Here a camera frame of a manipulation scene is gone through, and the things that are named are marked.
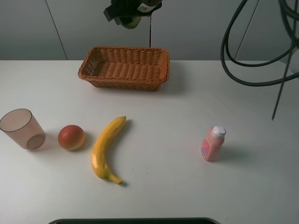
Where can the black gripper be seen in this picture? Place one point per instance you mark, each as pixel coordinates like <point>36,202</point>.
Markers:
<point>121,9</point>

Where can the halved avocado with pit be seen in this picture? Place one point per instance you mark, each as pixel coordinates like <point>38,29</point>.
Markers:
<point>133,24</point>

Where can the brown wicker basket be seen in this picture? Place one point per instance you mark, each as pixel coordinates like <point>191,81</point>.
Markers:
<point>126,67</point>

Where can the yellow banana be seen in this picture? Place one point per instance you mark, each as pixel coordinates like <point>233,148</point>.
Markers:
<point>99,162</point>

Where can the red orange peach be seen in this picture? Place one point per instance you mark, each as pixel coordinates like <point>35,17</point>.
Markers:
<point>71,137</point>

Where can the translucent brown plastic cup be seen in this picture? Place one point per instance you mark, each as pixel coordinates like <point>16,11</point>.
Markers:
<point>22,127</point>

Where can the pink bottle white cap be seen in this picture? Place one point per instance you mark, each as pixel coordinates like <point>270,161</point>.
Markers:
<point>211,145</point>

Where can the black tray edge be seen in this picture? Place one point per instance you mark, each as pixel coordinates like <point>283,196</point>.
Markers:
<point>193,220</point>

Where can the thin black cable tie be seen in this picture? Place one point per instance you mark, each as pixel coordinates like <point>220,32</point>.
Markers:
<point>282,85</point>

